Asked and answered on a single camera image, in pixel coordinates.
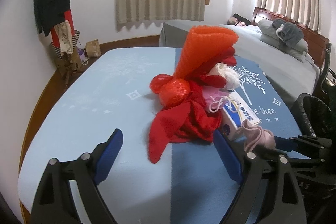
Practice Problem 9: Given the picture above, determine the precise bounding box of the striped basket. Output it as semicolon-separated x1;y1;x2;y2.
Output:
72;30;80;47

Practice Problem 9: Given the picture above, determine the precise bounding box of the white tissue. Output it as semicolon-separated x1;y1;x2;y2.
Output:
207;63;240;90

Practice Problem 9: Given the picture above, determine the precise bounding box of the wooden headboard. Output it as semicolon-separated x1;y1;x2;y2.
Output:
251;6;330;68

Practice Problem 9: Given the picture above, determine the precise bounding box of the white medicine box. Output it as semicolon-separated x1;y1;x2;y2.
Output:
222;91;260;140

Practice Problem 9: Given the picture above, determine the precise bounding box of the blue tree-print tablecloth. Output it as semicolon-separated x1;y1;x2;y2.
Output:
16;47;310;224

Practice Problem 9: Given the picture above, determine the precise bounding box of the beige tote bag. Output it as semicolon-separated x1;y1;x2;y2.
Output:
54;20;74;56

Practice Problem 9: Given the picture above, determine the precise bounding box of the red glove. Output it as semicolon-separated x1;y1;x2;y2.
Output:
148;47;237;164

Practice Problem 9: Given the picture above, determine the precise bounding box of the brown paper bag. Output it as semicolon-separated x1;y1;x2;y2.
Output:
85;39;101;58

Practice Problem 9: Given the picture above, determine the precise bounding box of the black bag beside bed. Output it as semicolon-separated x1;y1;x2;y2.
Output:
227;14;251;26

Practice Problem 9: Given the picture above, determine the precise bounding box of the red plastic bag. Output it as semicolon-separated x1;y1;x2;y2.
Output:
149;74;191;107

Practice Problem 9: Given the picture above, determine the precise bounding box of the black metal chair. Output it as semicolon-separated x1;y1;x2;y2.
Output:
313;43;335;100

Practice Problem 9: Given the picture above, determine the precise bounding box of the red hanging bag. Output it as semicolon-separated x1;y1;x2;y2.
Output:
51;10;75;53

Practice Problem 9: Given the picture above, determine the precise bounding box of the wooden coat rack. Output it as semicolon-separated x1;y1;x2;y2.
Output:
52;44;83;90

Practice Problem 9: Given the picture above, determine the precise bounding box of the dark grey blanket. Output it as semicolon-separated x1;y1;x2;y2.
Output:
272;19;304;48

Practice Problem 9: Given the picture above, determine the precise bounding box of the bed with grey sheet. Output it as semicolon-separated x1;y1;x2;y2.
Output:
159;19;319;107

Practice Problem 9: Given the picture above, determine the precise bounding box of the folded grey duvet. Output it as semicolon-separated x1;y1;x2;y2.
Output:
258;19;309;63

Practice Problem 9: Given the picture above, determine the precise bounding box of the orange foam net sleeve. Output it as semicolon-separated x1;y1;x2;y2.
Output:
174;26;239;79

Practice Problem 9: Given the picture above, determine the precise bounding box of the black lined trash bin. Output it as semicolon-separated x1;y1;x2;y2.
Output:
290;93;335;139

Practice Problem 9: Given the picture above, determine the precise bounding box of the pink drawstring pouch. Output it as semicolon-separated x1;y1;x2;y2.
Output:
240;119;276;152

